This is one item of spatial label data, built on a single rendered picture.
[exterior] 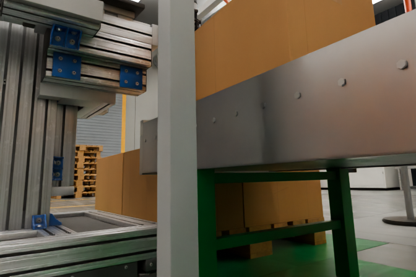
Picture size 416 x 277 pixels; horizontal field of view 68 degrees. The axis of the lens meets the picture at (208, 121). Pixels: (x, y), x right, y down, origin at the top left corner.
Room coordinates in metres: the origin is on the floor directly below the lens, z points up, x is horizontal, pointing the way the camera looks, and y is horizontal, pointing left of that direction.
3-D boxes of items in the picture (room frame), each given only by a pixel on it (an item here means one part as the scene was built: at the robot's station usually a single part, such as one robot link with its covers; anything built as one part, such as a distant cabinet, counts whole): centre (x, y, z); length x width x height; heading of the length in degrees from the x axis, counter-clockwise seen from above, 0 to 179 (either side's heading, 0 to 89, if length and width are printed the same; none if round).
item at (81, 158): (8.32, 3.57, 0.65); 1.29 x 1.10 x 1.30; 36
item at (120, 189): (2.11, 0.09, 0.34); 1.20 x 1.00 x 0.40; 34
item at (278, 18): (1.08, -0.22, 0.75); 0.60 x 0.40 x 0.40; 31
